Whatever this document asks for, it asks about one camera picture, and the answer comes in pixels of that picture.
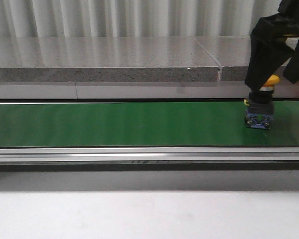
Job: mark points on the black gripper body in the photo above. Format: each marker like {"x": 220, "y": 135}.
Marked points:
{"x": 280, "y": 26}

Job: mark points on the yellow mushroom push button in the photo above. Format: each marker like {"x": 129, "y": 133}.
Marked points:
{"x": 259, "y": 113}

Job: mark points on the grey stone slab right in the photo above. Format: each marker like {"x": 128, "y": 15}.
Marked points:
{"x": 231, "y": 53}

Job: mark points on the grey stone slab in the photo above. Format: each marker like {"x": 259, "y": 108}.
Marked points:
{"x": 231, "y": 53}
{"x": 103, "y": 59}

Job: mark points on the green conveyor belt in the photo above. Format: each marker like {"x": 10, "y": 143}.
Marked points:
{"x": 143, "y": 124}

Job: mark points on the grey stone slab left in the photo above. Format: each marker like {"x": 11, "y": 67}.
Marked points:
{"x": 103, "y": 59}

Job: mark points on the aluminium conveyor frame rail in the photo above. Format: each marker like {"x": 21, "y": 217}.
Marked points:
{"x": 149, "y": 158}

